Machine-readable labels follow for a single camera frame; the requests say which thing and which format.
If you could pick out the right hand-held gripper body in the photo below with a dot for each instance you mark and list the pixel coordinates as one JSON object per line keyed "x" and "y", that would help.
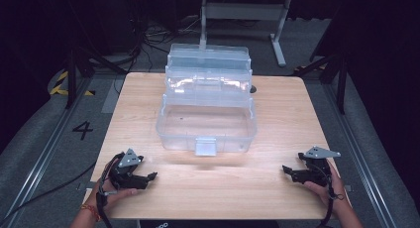
{"x": 313, "y": 175}

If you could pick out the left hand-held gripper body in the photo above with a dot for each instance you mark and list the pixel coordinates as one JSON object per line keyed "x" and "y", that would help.
{"x": 127, "y": 175}

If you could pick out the clear plastic storage box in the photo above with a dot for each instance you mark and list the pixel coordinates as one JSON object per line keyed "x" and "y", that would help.
{"x": 204, "y": 129}

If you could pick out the person's left hand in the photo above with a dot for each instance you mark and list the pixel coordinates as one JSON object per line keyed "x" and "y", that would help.
{"x": 114, "y": 196}

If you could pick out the person's right hand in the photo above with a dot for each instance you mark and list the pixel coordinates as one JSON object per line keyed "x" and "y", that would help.
{"x": 335, "y": 191}

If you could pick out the black thing with white print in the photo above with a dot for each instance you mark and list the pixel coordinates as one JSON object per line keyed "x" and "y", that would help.
{"x": 198, "y": 224}

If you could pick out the black tripod stand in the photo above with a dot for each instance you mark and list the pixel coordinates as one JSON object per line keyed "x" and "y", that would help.
{"x": 341, "y": 82}
{"x": 71, "y": 76}

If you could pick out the grey metal floor rail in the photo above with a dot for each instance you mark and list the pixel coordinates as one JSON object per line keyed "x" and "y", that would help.
{"x": 39, "y": 162}
{"x": 360, "y": 162}

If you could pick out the grey metal desk frame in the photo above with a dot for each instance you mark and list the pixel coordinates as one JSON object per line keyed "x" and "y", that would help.
{"x": 244, "y": 11}

